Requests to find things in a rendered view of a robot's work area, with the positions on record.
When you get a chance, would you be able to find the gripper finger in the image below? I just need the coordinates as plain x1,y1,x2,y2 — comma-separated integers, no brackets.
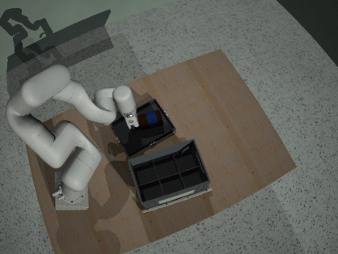
131,125,138,133

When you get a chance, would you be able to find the brown bottle with blue label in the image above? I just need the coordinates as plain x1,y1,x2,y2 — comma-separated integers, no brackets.
137,110,163,130

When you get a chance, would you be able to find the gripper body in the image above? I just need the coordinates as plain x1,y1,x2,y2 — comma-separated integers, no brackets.
124,111,139,129

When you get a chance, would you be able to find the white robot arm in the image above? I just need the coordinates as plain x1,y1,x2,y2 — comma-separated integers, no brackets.
6,64,136,204

